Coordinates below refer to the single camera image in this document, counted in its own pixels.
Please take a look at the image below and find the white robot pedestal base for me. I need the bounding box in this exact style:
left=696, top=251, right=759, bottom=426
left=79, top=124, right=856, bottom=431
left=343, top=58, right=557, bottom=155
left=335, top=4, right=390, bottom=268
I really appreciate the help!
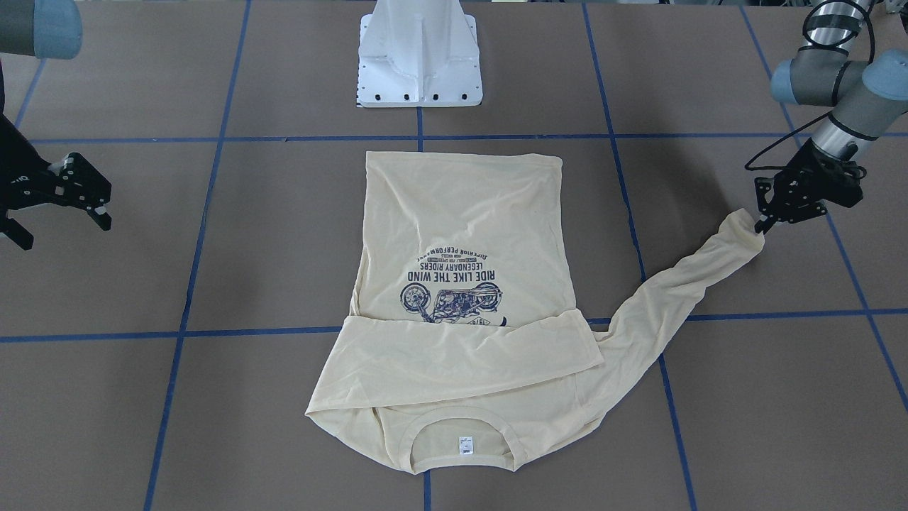
left=356, top=1, right=483, bottom=108

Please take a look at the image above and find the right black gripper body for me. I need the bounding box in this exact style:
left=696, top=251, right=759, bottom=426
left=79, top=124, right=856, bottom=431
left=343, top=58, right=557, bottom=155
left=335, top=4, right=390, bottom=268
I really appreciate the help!
left=1, top=153, right=111, bottom=211

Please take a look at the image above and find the yellow long-sleeve California shirt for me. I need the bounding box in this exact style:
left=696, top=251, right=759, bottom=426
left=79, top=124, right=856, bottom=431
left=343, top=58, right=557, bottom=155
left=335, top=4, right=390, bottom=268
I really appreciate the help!
left=305, top=151, right=765, bottom=473

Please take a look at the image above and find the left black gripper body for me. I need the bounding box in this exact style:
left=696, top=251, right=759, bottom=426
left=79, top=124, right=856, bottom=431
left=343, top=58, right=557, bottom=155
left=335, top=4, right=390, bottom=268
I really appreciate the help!
left=754, top=148, right=865, bottom=221

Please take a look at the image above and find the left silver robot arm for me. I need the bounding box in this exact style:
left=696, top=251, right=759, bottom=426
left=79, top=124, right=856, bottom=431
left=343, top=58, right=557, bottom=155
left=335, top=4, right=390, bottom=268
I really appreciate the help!
left=753, top=1, right=907, bottom=233

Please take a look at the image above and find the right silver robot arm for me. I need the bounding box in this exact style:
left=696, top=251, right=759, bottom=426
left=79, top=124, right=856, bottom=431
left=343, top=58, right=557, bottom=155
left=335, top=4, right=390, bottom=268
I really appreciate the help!
left=1, top=1, right=111, bottom=250

